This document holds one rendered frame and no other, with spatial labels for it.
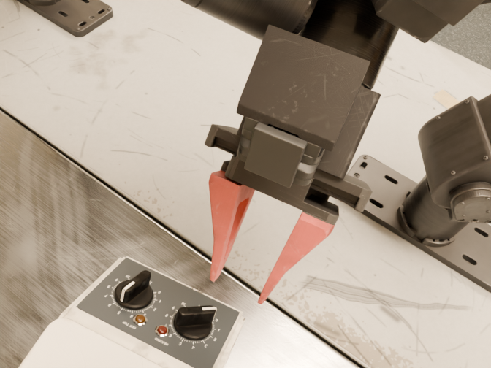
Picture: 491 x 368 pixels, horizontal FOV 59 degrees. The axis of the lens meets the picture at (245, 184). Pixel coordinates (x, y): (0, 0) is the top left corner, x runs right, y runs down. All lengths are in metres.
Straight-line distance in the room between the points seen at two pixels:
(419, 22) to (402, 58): 0.45
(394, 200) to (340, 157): 0.27
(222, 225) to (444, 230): 0.27
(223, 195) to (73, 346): 0.16
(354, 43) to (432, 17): 0.04
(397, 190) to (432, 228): 0.07
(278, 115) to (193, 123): 0.37
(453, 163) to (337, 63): 0.23
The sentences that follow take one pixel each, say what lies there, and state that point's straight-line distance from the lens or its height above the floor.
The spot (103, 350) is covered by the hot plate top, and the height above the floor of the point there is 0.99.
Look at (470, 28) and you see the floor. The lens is 2.55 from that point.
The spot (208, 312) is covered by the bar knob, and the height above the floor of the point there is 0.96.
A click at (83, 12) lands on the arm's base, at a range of 0.69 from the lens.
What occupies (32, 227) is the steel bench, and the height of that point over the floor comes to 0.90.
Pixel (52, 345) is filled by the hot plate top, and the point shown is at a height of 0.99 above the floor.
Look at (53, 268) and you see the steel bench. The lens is 0.47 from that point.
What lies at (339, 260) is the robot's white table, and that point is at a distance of 0.47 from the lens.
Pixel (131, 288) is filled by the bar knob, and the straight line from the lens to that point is 0.37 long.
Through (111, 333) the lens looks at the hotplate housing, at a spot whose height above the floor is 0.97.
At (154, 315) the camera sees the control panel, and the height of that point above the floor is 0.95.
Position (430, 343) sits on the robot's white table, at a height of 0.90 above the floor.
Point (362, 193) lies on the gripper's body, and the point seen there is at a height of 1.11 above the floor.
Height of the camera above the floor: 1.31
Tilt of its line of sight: 58 degrees down
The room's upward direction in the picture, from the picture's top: 10 degrees clockwise
